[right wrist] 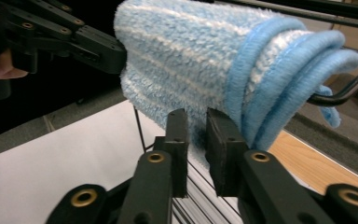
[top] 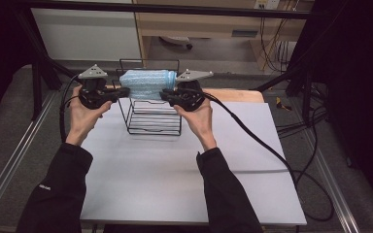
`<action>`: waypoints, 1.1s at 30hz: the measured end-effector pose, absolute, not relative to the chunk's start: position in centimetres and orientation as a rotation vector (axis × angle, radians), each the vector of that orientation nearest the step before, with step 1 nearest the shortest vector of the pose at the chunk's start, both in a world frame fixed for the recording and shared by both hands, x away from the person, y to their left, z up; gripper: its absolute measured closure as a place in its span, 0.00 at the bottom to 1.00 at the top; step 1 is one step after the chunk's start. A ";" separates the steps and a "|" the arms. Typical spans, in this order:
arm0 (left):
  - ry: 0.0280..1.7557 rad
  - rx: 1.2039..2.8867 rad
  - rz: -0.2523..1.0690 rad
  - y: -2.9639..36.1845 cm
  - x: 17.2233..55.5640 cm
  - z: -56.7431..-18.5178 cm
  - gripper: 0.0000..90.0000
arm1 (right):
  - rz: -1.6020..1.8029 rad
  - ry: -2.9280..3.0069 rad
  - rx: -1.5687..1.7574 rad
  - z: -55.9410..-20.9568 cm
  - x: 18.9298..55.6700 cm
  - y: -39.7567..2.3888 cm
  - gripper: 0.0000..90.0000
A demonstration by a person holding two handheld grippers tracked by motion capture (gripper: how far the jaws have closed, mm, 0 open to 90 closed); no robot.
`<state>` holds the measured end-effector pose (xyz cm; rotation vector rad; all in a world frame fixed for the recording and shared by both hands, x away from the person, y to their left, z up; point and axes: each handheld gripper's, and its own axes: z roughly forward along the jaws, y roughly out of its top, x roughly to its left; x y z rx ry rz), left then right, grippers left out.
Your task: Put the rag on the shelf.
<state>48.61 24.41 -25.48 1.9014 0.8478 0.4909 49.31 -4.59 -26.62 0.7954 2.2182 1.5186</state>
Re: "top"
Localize person's right hand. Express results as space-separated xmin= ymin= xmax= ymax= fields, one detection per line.
xmin=172 ymin=96 xmax=219 ymax=152

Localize wooden table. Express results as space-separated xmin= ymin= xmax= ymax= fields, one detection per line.
xmin=105 ymin=84 xmax=266 ymax=104

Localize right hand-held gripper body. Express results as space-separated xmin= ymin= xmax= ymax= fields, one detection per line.
xmin=170 ymin=68 xmax=215 ymax=113

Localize black curtain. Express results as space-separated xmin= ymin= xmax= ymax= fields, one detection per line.
xmin=310 ymin=0 xmax=373 ymax=221
xmin=0 ymin=0 xmax=37 ymax=130

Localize light wooden desk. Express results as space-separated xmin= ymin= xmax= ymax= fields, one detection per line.
xmin=131 ymin=0 xmax=316 ymax=72

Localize white power strip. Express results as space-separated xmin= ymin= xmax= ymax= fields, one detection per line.
xmin=254 ymin=0 xmax=282 ymax=11

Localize black metal frame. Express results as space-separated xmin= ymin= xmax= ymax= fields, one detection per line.
xmin=13 ymin=0 xmax=319 ymax=122

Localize black floor cables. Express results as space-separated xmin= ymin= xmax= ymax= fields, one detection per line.
xmin=275 ymin=80 xmax=330 ymax=138

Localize person's left hand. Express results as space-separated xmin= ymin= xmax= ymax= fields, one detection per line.
xmin=64 ymin=84 xmax=114 ymax=148

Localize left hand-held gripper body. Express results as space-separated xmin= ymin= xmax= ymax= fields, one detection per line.
xmin=77 ymin=63 xmax=115 ymax=111

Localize light blue striped cloth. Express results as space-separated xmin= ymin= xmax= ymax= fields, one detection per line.
xmin=119 ymin=68 xmax=179 ymax=102

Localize yellow black tape marker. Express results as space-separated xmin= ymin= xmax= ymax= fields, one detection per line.
xmin=275 ymin=96 xmax=293 ymax=112

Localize black wire rack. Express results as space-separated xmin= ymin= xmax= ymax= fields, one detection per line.
xmin=111 ymin=58 xmax=184 ymax=137

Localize office chair base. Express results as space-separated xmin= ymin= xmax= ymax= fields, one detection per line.
xmin=158 ymin=35 xmax=194 ymax=50

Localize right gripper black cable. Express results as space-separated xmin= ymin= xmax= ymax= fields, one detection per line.
xmin=192 ymin=86 xmax=335 ymax=223

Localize white cabinet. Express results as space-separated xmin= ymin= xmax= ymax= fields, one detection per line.
xmin=28 ymin=7 xmax=143 ymax=62

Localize white table board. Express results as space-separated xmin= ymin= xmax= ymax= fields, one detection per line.
xmin=79 ymin=96 xmax=308 ymax=227

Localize aluminium rail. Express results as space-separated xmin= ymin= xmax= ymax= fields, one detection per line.
xmin=303 ymin=128 xmax=361 ymax=233
xmin=0 ymin=91 xmax=58 ymax=221

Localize hanging cable bundle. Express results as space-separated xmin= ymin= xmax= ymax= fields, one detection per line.
xmin=258 ymin=17 xmax=293 ymax=74

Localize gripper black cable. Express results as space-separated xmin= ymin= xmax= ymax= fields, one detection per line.
xmin=192 ymin=86 xmax=335 ymax=223
xmin=58 ymin=74 xmax=83 ymax=144

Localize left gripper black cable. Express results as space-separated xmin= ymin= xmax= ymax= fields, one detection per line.
xmin=58 ymin=74 xmax=83 ymax=144

